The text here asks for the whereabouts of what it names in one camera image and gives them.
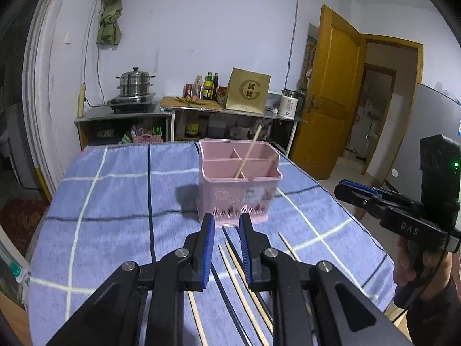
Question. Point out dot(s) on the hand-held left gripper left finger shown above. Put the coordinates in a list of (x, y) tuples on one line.
[(207, 247)]

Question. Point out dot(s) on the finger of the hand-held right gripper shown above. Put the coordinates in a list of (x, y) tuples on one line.
[(347, 195), (360, 188)]

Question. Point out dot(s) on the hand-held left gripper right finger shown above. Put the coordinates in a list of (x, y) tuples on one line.
[(245, 252)]

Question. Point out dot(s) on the pink plastic utensil basket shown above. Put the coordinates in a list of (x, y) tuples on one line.
[(230, 187)]

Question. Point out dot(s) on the person's right forearm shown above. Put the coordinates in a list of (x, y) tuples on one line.
[(439, 320)]

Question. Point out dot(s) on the person's right hand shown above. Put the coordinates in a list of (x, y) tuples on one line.
[(434, 277)]

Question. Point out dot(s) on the grey refrigerator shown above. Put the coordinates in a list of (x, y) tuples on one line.
[(414, 133)]

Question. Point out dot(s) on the yellow wooden door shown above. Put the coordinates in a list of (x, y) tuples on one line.
[(335, 97)]

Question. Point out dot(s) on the blue plaid tablecloth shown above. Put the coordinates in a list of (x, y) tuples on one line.
[(108, 223)]

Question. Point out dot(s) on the yellow label jar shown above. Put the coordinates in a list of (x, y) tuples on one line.
[(192, 126)]

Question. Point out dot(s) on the small pink basket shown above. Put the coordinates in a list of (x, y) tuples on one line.
[(147, 138)]

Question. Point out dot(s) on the steel counter with cutting board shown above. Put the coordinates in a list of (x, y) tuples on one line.
[(230, 117)]

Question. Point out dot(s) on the wooden cutting board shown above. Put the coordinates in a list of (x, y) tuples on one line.
[(187, 105)]

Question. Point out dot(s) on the gold cardboard box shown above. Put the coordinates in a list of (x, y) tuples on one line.
[(246, 92)]

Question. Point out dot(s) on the green onions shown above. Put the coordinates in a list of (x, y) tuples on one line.
[(191, 101)]

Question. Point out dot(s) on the red lidded jar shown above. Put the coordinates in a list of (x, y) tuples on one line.
[(221, 95)]

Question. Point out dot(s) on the small red jar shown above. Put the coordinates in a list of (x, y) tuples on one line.
[(187, 92)]

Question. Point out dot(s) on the dark sauce bottle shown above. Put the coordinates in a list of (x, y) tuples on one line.
[(215, 86)]

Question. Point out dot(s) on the stainless steel steamer pot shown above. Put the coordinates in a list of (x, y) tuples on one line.
[(135, 83)]

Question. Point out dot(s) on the dark red rug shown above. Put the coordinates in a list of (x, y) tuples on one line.
[(21, 220)]

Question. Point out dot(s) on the wooden rolling pin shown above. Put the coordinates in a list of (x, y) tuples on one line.
[(81, 101)]

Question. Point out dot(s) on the green curtain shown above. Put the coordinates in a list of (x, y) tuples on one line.
[(110, 18)]

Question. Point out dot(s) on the yellow door frame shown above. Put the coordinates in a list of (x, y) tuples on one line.
[(414, 57)]

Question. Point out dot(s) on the wall poster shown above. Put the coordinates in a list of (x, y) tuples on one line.
[(309, 61)]

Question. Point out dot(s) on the white window frame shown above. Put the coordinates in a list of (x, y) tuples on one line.
[(39, 97)]

